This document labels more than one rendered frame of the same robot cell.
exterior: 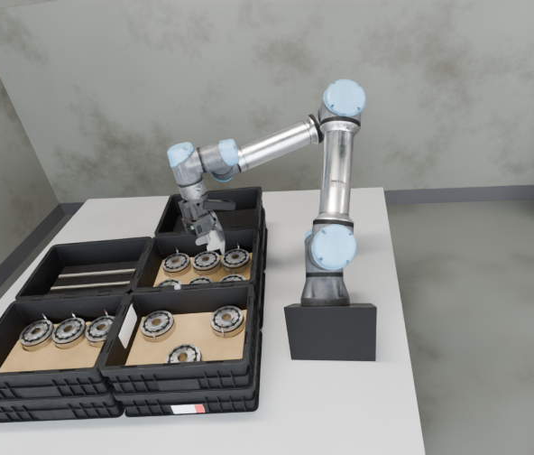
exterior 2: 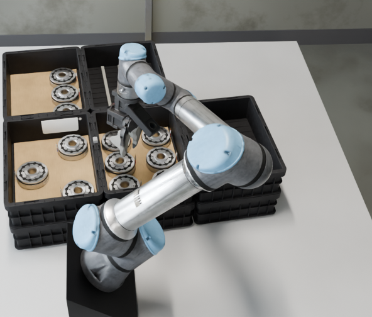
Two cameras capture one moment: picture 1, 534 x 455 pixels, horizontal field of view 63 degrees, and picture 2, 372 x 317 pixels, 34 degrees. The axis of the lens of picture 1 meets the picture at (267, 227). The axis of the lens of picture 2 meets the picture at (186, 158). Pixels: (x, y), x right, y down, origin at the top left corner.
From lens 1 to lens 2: 1.47 m
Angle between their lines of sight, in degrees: 52
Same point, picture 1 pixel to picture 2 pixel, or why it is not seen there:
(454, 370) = not seen: outside the picture
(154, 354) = (44, 155)
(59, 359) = (41, 100)
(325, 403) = (24, 301)
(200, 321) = (82, 176)
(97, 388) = not seen: hidden behind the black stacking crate
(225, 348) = not seen: hidden behind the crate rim
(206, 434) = not seen: outside the picture
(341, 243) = (85, 228)
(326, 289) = (93, 255)
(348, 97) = (205, 149)
